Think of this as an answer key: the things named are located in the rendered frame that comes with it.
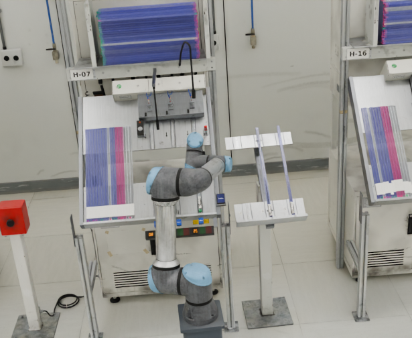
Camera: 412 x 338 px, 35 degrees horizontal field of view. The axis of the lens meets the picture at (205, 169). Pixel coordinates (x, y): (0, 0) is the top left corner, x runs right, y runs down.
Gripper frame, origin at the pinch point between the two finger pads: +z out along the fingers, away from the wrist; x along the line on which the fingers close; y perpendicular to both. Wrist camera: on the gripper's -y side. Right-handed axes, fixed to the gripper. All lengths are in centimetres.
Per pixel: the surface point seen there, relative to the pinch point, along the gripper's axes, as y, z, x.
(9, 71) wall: 102, 142, 134
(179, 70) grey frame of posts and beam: 46.9, 0.3, 5.2
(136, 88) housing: 38.7, 0.9, 27.9
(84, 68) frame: 50, -6, 53
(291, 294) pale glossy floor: -75, 57, -49
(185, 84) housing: 38.9, 1.0, 2.3
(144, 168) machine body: 8, 70, 32
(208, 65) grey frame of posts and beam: 48.1, -0.1, -10.0
